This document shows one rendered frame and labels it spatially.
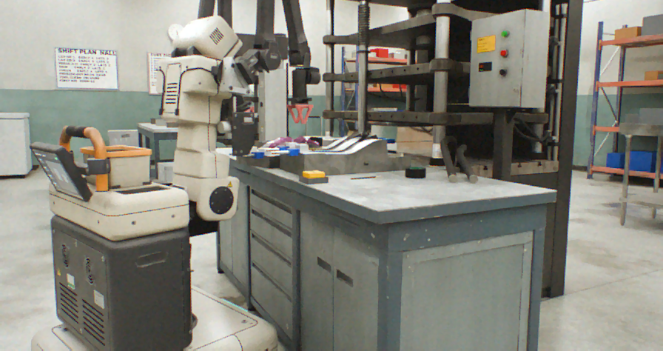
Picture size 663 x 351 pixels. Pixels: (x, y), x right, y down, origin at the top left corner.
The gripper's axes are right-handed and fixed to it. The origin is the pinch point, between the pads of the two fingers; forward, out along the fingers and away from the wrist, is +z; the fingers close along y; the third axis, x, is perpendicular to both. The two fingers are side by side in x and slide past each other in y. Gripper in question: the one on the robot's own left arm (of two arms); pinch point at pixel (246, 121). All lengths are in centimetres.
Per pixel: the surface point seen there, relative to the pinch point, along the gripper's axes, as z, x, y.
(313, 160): 9, 11, -50
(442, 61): 2, -69, -64
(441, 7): -20, -80, -63
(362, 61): 10, -98, 8
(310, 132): 289, -482, 529
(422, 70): 11, -81, -44
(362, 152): 16, -8, -57
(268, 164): 14.5, 10.8, -19.2
